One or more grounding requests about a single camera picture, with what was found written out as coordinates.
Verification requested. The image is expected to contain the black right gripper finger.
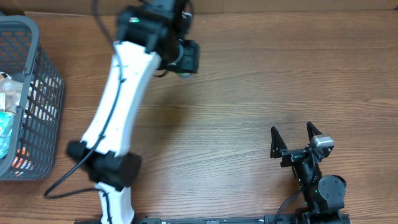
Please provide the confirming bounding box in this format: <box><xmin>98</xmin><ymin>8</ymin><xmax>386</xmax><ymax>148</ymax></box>
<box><xmin>270</xmin><ymin>126</ymin><xmax>288</xmax><ymax>159</ymax></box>
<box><xmin>307</xmin><ymin>121</ymin><xmax>322</xmax><ymax>139</ymax></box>

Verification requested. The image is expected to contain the clear snack pouch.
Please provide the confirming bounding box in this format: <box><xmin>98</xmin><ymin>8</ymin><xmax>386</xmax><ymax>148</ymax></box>
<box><xmin>1</xmin><ymin>72</ymin><xmax>23</xmax><ymax>114</ymax></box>

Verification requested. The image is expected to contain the teal tissue pack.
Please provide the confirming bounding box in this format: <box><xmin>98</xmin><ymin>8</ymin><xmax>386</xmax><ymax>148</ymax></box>
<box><xmin>0</xmin><ymin>111</ymin><xmax>14</xmax><ymax>159</ymax></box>

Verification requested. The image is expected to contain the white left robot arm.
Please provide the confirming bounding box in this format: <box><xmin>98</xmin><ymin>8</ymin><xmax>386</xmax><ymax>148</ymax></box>
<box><xmin>67</xmin><ymin>0</ymin><xmax>200</xmax><ymax>223</ymax></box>

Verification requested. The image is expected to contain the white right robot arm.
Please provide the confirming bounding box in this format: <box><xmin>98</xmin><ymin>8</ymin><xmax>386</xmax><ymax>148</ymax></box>
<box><xmin>266</xmin><ymin>122</ymin><xmax>351</xmax><ymax>224</ymax></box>

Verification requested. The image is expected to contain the grey plastic mesh basket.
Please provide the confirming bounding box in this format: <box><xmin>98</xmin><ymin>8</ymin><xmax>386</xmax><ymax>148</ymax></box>
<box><xmin>1</xmin><ymin>16</ymin><xmax>65</xmax><ymax>182</ymax></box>

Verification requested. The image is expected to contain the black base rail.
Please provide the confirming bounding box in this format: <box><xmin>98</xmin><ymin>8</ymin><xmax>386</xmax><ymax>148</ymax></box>
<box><xmin>74</xmin><ymin>215</ymin><xmax>351</xmax><ymax>224</ymax></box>

